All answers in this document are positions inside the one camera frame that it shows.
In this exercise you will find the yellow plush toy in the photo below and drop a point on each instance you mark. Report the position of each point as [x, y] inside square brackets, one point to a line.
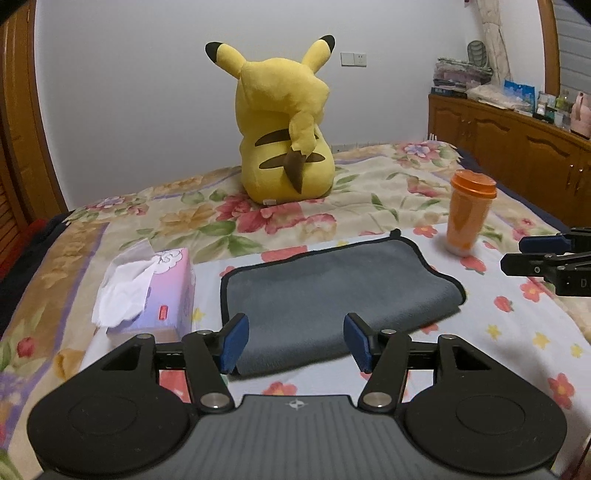
[272, 115]

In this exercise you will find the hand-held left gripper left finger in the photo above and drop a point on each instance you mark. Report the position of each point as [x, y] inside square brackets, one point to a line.
[235, 341]

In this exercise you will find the group of small bottles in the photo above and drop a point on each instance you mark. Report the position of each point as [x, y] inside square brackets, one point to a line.
[551, 108]

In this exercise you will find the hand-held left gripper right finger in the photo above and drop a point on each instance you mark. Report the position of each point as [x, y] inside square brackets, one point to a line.
[355, 341]

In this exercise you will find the beige curtain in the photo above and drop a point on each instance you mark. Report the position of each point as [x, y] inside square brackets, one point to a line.
[496, 41]

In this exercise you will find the stack of folded cloths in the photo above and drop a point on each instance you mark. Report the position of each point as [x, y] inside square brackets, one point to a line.
[455, 74]

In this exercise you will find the wooden window frame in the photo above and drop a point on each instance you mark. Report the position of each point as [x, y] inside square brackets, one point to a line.
[549, 46]

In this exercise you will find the pink bag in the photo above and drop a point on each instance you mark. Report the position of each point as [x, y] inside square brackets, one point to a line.
[582, 115]

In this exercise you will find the white tissue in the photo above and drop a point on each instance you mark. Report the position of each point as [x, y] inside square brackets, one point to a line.
[122, 290]

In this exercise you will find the pink tissue box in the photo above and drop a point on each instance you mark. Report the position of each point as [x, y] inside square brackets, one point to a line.
[173, 290]

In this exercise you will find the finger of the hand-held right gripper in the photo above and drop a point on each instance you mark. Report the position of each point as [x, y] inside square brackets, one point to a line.
[542, 243]
[531, 264]

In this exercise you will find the grey towel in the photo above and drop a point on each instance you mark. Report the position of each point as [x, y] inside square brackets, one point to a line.
[323, 286]

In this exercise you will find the orange plastic cup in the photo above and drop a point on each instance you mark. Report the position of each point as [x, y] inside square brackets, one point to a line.
[466, 217]

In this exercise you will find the white wall switch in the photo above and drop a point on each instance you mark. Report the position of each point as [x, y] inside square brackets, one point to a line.
[353, 59]

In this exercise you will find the blue printed bag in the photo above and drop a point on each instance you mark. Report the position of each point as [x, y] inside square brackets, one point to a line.
[519, 94]

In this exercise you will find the grey ribbed fan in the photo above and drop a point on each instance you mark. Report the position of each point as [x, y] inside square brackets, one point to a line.
[477, 53]

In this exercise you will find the wooden cabinet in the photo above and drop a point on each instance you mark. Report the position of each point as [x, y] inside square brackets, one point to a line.
[508, 138]

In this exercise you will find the wooden wardrobe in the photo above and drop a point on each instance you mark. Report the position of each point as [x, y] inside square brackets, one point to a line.
[21, 138]

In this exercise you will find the beige folded cloth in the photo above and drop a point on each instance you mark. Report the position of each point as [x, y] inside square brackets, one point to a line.
[489, 94]

